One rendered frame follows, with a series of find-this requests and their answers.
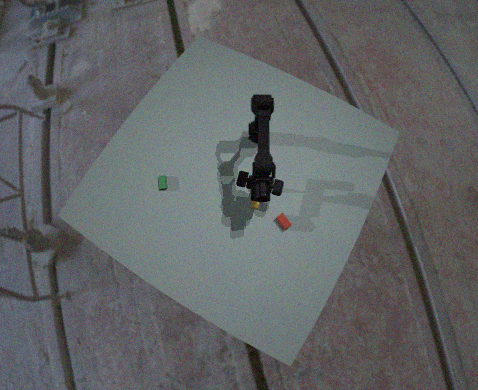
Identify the green bar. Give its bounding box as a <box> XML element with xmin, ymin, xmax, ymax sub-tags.
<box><xmin>158</xmin><ymin>174</ymin><xmax>167</xmax><ymax>190</ymax></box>

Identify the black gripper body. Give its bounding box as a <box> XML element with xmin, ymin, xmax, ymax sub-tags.
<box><xmin>236</xmin><ymin>171</ymin><xmax>284</xmax><ymax>196</ymax></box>

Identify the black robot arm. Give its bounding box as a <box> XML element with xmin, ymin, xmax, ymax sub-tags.
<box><xmin>248</xmin><ymin>94</ymin><xmax>276</xmax><ymax>202</ymax></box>

